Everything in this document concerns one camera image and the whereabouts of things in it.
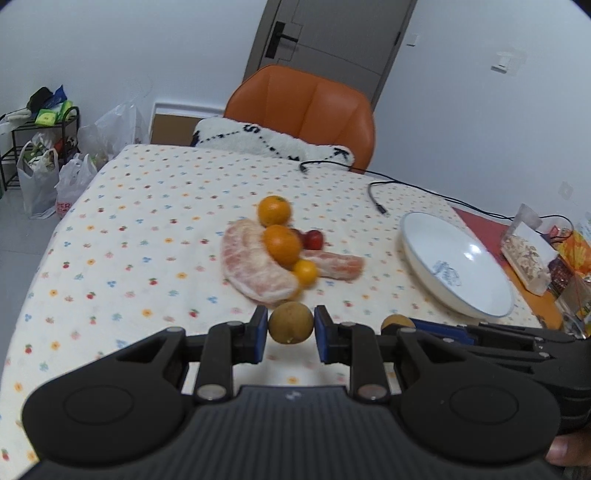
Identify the dotted white tablecloth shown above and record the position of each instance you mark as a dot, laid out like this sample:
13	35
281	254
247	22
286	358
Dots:
141	251

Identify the small orange kumquat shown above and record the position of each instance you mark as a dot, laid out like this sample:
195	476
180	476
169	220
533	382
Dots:
306	272

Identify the orange leather chair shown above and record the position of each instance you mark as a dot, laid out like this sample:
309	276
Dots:
314	109

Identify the black door handle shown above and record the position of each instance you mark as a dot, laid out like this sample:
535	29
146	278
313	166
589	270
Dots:
276	35

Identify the white wall switch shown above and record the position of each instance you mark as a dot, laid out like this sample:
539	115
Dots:
412	40

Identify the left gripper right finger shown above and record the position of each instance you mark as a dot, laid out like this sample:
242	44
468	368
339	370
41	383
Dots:
362	350

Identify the black metal shelf rack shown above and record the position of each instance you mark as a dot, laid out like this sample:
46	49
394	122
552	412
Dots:
17	131

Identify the white fluffy cushion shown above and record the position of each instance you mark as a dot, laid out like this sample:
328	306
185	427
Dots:
221	133

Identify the large peeled pomelo piece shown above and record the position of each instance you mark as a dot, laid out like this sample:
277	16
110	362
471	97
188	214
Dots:
249	267

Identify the large orange mandarin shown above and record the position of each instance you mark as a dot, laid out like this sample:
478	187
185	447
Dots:
282	244

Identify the right hand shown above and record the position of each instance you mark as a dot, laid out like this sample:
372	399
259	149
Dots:
572	450

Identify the grey door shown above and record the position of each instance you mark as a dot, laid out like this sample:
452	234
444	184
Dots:
354	42

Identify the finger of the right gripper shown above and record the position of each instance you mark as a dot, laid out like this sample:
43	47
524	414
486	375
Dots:
458	334

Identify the cardboard panel with frame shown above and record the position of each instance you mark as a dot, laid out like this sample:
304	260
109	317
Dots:
172	123

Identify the white wall socket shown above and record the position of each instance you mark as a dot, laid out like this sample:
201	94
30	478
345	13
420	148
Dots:
566	190

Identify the white wall hook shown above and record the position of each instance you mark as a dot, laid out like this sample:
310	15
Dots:
502	62

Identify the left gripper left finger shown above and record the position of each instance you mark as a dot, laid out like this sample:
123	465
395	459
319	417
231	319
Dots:
223	347

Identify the green items on shelf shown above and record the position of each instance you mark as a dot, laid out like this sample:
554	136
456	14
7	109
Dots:
48	108

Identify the clear plastic bag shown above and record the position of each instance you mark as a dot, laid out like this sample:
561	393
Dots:
111	133

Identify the far orange mandarin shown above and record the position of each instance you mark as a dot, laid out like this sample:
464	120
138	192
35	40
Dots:
274	210

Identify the clear drinking glass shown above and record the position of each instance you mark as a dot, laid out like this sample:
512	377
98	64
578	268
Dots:
527	216

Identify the white plastic bag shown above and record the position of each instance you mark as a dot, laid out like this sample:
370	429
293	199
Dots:
74	178
38	174

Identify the patterned tissue box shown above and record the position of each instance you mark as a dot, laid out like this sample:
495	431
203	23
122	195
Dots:
530	256

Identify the white ceramic plate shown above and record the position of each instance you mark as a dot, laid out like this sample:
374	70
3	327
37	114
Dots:
456	268

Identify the orange snack package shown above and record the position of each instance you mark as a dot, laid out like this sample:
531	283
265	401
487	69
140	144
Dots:
570	274

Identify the small peeled pomelo segment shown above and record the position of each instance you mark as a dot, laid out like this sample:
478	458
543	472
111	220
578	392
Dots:
335	266

